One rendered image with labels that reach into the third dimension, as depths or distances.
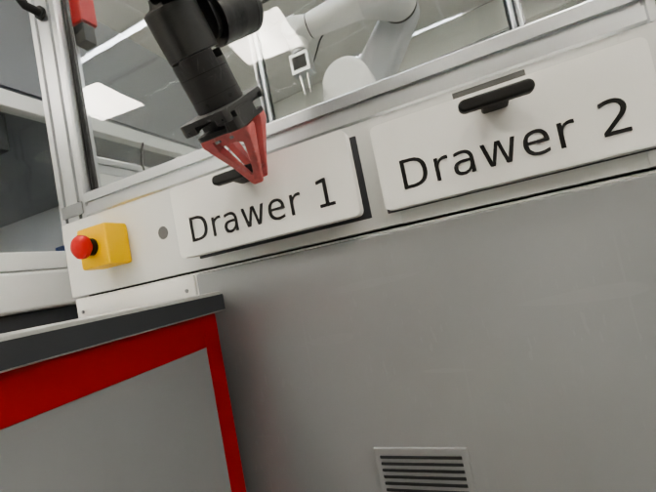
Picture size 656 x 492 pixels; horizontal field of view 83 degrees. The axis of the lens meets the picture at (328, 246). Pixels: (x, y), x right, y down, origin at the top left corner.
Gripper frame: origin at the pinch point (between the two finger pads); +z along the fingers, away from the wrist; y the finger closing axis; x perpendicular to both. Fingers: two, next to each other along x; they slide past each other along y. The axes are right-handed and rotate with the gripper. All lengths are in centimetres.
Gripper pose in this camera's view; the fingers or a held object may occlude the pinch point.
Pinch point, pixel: (258, 174)
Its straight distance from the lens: 49.6
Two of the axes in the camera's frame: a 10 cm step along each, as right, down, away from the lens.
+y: 2.0, -5.9, 7.9
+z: 3.8, 7.9, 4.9
